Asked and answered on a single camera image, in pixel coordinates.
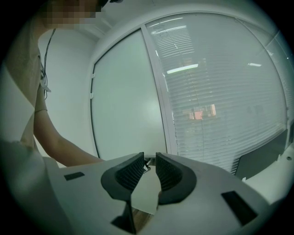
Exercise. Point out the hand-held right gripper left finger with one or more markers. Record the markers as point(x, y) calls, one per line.
point(119, 179)

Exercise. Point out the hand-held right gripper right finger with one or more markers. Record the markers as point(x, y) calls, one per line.
point(174, 179)

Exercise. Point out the frosted glass door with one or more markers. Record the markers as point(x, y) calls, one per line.
point(124, 96)

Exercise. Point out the person's left forearm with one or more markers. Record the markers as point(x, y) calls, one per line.
point(64, 144)

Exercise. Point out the grey desk divider panel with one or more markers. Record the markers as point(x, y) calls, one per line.
point(259, 158)

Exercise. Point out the white office table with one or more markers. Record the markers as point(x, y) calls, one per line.
point(271, 181)

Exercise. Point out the glass partition with white blinds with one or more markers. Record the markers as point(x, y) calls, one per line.
point(218, 91)

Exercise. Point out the person's beige shirt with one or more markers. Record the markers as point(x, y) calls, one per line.
point(25, 68)

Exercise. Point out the person's head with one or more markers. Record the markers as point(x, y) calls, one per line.
point(71, 13)

